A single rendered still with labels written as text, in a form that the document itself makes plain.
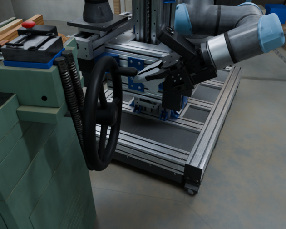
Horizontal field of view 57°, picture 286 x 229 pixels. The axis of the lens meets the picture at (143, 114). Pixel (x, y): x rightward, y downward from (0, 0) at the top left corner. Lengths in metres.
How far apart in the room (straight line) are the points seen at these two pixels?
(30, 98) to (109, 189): 1.01
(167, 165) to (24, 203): 0.85
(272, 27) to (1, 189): 0.66
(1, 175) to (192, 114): 1.31
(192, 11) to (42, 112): 0.43
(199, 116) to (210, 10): 1.10
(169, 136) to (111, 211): 0.52
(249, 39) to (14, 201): 0.64
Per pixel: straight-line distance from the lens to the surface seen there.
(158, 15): 1.33
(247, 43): 0.62
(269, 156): 1.90
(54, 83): 0.59
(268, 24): 0.63
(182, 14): 0.70
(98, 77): 0.57
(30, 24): 0.67
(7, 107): 0.62
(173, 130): 1.59
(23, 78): 0.61
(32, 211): 0.80
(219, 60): 0.63
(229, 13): 0.71
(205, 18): 0.70
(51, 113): 0.61
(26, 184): 0.74
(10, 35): 0.91
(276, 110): 2.37
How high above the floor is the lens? 1.20
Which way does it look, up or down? 36 degrees down
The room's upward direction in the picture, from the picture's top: straight up
